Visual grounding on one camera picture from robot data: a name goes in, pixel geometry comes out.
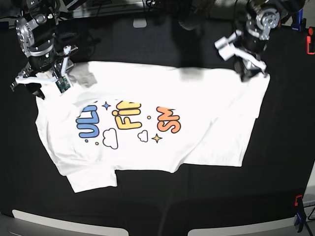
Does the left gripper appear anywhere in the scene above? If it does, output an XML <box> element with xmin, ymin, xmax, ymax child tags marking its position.
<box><xmin>233</xmin><ymin>36</ymin><xmax>266</xmax><ymax>82</ymax></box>

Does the red clamp upper right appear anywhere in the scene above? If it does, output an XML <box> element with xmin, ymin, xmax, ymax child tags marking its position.
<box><xmin>307</xmin><ymin>27</ymin><xmax>315</xmax><ymax>55</ymax></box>

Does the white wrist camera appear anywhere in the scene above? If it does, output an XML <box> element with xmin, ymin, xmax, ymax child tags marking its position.
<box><xmin>214</xmin><ymin>30</ymin><xmax>242</xmax><ymax>61</ymax></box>
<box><xmin>55</xmin><ymin>74</ymin><xmax>72</xmax><ymax>94</ymax></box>

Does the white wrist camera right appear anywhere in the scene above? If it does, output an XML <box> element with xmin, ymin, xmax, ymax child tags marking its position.
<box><xmin>55</xmin><ymin>74</ymin><xmax>72</xmax><ymax>94</ymax></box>

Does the camera mount pole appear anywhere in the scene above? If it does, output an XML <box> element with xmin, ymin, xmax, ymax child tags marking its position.
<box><xmin>171</xmin><ymin>0</ymin><xmax>215</xmax><ymax>31</ymax></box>

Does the blue clamp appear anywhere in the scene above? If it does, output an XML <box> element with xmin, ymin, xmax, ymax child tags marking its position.
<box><xmin>291</xmin><ymin>9</ymin><xmax>306</xmax><ymax>31</ymax></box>
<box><xmin>294</xmin><ymin>204</ymin><xmax>306</xmax><ymax>233</ymax></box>

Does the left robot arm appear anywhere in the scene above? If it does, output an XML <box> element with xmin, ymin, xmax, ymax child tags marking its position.
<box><xmin>234</xmin><ymin>0</ymin><xmax>306</xmax><ymax>62</ymax></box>

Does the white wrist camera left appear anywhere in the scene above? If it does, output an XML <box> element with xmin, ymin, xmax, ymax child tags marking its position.
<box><xmin>214</xmin><ymin>30</ymin><xmax>242</xmax><ymax>61</ymax></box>

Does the black table cloth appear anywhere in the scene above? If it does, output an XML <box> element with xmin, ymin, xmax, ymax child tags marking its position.
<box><xmin>0</xmin><ymin>27</ymin><xmax>315</xmax><ymax>236</ymax></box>

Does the red clamp lower right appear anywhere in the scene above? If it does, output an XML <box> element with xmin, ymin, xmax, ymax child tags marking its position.
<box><xmin>294</xmin><ymin>195</ymin><xmax>303</xmax><ymax>207</ymax></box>

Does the white printed t-shirt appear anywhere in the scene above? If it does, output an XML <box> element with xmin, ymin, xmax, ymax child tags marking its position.
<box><xmin>35</xmin><ymin>61</ymin><xmax>270</xmax><ymax>193</ymax></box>

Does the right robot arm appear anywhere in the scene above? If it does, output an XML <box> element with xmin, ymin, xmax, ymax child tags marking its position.
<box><xmin>10</xmin><ymin>0</ymin><xmax>78</xmax><ymax>99</ymax></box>

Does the red clamp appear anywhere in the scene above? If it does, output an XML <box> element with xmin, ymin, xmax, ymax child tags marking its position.
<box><xmin>307</xmin><ymin>27</ymin><xmax>315</xmax><ymax>55</ymax></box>
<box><xmin>294</xmin><ymin>195</ymin><xmax>303</xmax><ymax>207</ymax></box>

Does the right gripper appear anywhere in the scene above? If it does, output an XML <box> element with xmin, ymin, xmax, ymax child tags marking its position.
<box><xmin>10</xmin><ymin>45</ymin><xmax>78</xmax><ymax>100</ymax></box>

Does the blue clamp upper right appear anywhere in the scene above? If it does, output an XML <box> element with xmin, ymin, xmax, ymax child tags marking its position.
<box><xmin>291</xmin><ymin>9</ymin><xmax>306</xmax><ymax>31</ymax></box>

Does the blue clamp lower right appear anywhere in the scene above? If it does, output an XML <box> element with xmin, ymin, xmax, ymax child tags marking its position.
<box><xmin>294</xmin><ymin>204</ymin><xmax>306</xmax><ymax>233</ymax></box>

